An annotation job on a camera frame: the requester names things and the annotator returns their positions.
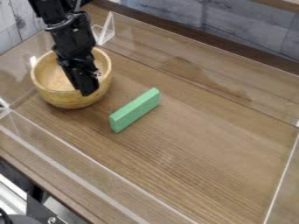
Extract clear acrylic corner bracket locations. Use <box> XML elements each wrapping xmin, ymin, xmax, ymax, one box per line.
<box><xmin>91</xmin><ymin>12</ymin><xmax>116</xmax><ymax>46</ymax></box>

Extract clear acrylic enclosure walls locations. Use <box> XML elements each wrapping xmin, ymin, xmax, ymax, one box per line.
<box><xmin>0</xmin><ymin>4</ymin><xmax>299</xmax><ymax>224</ymax></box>

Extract green rectangular block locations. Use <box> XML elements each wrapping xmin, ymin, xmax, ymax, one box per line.
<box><xmin>108</xmin><ymin>87</ymin><xmax>162</xmax><ymax>133</ymax></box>

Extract wooden bowl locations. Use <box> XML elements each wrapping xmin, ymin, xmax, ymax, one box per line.
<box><xmin>31</xmin><ymin>48</ymin><xmax>112</xmax><ymax>109</ymax></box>

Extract black metal mount bracket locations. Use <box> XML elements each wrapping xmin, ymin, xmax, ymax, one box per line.
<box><xmin>25</xmin><ymin>195</ymin><xmax>64</xmax><ymax>224</ymax></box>

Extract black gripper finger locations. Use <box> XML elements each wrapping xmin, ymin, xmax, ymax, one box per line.
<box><xmin>71</xmin><ymin>68</ymin><xmax>99</xmax><ymax>96</ymax></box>

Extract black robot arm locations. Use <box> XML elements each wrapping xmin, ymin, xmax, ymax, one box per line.
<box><xmin>28</xmin><ymin>0</ymin><xmax>100</xmax><ymax>96</ymax></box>

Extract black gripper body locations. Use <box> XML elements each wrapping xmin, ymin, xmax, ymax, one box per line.
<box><xmin>44</xmin><ymin>11</ymin><xmax>99</xmax><ymax>77</ymax></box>

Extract black cable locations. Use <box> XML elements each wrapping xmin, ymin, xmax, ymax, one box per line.
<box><xmin>0</xmin><ymin>207</ymin><xmax>15</xmax><ymax>224</ymax></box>

